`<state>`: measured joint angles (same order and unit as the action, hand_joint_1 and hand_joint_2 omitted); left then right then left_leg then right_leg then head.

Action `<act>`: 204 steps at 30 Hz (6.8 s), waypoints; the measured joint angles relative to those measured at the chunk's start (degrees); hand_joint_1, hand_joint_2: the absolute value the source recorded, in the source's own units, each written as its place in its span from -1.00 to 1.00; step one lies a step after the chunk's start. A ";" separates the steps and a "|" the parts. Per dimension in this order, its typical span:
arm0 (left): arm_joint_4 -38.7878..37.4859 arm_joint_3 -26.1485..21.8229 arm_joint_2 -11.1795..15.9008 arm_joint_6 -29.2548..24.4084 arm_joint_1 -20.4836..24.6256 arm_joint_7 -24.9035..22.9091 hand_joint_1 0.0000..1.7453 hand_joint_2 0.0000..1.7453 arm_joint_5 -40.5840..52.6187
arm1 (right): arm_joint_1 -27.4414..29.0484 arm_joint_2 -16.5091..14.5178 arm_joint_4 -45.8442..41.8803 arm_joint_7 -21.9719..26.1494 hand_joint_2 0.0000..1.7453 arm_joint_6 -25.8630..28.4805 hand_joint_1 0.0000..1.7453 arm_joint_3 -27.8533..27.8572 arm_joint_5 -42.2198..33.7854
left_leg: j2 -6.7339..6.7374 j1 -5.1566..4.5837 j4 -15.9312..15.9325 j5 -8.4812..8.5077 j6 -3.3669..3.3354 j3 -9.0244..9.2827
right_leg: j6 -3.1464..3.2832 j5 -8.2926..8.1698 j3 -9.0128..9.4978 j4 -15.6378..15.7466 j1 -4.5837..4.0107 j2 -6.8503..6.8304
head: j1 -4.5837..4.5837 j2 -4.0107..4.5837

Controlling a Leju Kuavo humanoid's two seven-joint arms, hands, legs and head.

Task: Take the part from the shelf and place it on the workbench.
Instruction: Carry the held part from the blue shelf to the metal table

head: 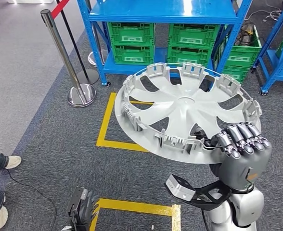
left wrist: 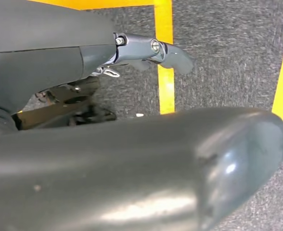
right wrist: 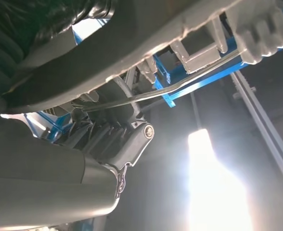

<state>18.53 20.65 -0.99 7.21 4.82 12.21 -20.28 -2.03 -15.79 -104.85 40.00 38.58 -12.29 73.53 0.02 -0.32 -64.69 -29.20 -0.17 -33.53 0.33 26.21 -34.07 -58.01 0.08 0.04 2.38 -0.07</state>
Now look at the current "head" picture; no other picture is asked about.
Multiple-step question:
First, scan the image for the blue metal shelf rack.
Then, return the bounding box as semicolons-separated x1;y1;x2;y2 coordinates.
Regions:
76;0;253;87
251;0;283;96

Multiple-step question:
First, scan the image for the coiled grey cable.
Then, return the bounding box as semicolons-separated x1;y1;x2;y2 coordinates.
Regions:
263;6;283;23

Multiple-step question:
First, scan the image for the black stanchion post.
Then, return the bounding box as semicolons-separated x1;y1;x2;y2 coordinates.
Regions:
56;0;100;86

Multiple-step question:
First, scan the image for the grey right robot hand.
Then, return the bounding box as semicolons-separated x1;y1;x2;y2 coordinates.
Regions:
194;122;273;192

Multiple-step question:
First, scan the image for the black and yellow cable bundle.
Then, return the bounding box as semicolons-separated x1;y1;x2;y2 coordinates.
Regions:
236;22;255;46

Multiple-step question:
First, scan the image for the red barrier belt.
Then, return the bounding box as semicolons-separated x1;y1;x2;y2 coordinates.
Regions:
50;0;70;20

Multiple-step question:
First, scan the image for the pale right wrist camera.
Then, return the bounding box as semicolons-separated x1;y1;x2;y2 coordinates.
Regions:
165;174;196;202

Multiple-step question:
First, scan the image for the black floor cable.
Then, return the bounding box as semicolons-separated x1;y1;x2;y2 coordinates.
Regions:
5;168;58;231

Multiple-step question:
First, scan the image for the grey plastic wheel hubcap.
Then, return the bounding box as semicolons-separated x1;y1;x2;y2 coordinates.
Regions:
114;62;263;165

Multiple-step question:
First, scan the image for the dark left robot hand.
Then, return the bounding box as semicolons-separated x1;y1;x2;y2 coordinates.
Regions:
72;191;100;231

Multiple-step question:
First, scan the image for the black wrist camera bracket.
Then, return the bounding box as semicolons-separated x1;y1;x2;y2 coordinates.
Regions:
192;179;232;211

